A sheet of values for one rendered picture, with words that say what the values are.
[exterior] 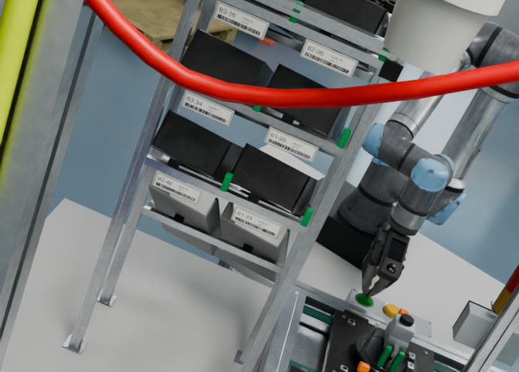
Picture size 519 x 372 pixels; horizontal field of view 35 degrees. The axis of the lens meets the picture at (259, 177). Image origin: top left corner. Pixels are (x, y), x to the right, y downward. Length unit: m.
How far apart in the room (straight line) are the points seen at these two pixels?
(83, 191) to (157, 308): 2.00
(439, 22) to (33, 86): 0.20
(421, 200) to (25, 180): 1.47
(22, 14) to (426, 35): 0.18
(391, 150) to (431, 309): 0.55
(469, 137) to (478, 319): 0.71
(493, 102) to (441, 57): 1.84
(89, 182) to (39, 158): 3.45
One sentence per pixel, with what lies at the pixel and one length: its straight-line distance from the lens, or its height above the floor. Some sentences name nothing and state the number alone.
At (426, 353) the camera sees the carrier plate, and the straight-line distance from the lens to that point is 1.93.
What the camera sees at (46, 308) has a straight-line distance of 1.77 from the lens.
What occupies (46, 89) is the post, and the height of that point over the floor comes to 1.80.
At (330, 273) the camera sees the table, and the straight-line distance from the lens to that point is 2.24.
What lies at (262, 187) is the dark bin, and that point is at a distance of 1.47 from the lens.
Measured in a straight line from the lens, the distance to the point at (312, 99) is 0.40.
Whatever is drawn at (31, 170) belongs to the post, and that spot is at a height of 1.76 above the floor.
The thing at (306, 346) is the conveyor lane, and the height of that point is 0.92.
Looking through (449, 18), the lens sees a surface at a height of 1.92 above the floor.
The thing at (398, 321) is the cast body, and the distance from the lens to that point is 1.76.
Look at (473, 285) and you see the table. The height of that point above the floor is 0.86.
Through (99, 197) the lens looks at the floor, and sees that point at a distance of 3.81.
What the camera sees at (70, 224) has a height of 0.86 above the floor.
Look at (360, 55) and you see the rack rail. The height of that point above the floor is 1.63.
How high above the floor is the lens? 1.99
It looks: 26 degrees down
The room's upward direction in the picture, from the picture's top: 23 degrees clockwise
